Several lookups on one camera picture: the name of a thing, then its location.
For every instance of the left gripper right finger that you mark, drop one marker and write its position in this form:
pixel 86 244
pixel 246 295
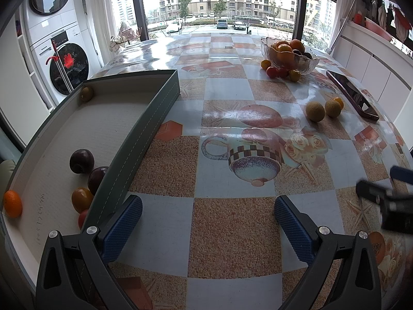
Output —
pixel 357 284

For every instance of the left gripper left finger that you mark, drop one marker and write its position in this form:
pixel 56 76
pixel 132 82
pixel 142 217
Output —
pixel 74 273

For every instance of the orange kumquat fruit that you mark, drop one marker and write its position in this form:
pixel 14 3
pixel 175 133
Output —
pixel 82 199

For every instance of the large orange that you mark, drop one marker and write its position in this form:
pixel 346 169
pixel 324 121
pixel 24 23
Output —
pixel 12 204

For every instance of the tan round fruit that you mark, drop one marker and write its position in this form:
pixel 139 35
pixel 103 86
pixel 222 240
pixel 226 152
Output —
pixel 332 108

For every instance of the small orange tangerine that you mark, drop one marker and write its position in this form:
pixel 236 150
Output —
pixel 339 101

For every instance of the dark purple plum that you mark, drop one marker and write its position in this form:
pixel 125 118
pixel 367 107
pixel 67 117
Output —
pixel 95 179

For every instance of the brown round fruit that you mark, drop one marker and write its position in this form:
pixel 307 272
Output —
pixel 315 111

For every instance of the olive round fruit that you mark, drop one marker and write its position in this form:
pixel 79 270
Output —
pixel 86 94

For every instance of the dark red plum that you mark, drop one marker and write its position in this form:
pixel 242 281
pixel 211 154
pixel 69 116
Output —
pixel 81 218

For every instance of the smartphone in red case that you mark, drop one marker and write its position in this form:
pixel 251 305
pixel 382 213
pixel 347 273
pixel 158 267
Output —
pixel 354 96

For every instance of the green open storage box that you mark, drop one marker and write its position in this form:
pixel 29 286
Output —
pixel 117 125

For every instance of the white cabinet counter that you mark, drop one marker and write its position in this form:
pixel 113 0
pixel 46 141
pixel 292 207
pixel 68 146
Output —
pixel 382 69

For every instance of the yellow small fruit by bowl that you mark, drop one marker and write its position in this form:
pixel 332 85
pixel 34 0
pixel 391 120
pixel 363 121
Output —
pixel 294 76

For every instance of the red cherry tomato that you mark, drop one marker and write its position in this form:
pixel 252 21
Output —
pixel 272 72
pixel 283 73

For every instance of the glass fruit bowl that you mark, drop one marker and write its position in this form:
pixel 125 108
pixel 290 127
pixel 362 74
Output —
pixel 305 62

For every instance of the orange small fruit by bowl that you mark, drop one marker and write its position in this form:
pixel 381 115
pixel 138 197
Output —
pixel 265 64

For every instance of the white washing machine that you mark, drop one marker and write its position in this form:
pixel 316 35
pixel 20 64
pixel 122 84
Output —
pixel 56 27

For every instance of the mop with metal handle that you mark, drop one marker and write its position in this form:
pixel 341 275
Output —
pixel 343 24

